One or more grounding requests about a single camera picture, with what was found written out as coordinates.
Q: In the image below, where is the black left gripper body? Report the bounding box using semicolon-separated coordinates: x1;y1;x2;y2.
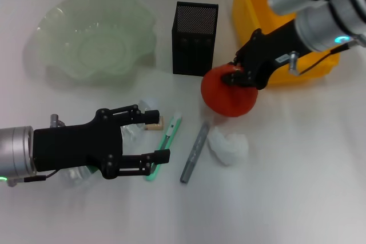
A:
33;108;126;179

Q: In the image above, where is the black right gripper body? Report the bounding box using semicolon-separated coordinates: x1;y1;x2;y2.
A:
236;19;312;90

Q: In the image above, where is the red tomato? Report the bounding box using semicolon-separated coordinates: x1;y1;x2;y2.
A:
200;62;259;118

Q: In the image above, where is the clear green-label water bottle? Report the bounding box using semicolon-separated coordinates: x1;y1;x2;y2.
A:
59;97;160;189

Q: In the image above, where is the white paper ball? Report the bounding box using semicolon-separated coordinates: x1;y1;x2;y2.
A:
207;126;249;166

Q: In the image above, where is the beige eraser with barcode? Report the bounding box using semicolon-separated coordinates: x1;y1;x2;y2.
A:
144;115;165;131

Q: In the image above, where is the green utility knife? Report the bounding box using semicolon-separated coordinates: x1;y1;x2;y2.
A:
145;111;183;182

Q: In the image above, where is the grey pen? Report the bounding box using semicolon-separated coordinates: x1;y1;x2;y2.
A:
179;121;211;185

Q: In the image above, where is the black mesh pen holder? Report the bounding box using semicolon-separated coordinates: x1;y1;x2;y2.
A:
171;1;220;77

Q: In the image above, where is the pale green glass fruit plate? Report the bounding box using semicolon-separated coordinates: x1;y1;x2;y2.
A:
35;0;157;81

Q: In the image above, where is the yellow plastic bin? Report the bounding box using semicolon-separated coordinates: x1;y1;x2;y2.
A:
231;0;343;86

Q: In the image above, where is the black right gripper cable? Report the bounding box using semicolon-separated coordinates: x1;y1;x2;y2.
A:
288;41;361;77

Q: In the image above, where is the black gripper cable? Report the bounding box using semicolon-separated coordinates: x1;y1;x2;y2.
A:
288;41;361;77
7;169;61;187

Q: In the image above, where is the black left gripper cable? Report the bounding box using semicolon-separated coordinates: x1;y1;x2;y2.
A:
7;169;61;187

